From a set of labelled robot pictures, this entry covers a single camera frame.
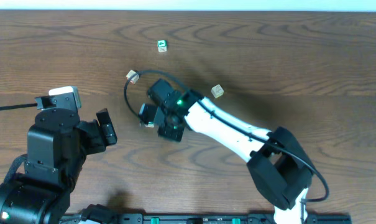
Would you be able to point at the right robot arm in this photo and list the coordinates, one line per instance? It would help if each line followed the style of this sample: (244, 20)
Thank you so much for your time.
(281, 170)

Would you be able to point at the green top block far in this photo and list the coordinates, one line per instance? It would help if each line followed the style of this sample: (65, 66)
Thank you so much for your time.
(162, 46)

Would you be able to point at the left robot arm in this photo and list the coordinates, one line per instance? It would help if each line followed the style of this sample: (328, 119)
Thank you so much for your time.
(38, 185)

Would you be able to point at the plain wooden picture block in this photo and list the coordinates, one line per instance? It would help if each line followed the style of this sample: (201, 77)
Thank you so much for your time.
(133, 76)

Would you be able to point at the green letter R block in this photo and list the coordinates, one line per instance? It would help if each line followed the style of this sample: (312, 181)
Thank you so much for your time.
(149, 125)

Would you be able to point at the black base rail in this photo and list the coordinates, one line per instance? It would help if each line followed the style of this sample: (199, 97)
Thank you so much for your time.
(101, 214)

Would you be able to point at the yellow sided wooden block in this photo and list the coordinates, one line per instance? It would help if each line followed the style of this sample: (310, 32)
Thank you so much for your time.
(217, 91)

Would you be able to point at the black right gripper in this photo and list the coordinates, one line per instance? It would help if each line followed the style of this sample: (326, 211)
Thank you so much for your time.
(156, 115)

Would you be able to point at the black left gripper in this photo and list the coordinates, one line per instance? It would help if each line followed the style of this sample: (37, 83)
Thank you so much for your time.
(106, 127)

